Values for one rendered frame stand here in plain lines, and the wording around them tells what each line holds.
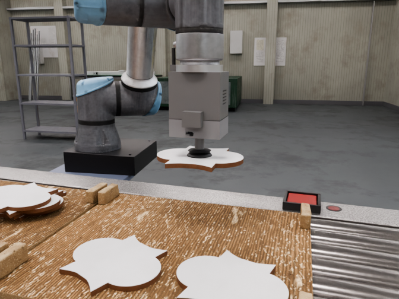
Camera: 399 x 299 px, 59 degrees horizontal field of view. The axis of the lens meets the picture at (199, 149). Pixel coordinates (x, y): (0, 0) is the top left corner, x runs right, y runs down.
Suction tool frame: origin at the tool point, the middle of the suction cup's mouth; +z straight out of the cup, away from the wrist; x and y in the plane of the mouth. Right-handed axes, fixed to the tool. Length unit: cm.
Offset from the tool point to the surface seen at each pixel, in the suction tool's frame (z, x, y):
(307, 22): -130, 1070, 14
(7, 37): -96, 934, -925
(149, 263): 10.4, -15.9, -2.5
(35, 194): 7.9, -3.6, -31.4
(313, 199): 11.9, 19.0, 19.7
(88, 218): 11.2, -3.9, -19.9
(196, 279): 10.4, -17.5, 4.7
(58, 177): 13, 21, -45
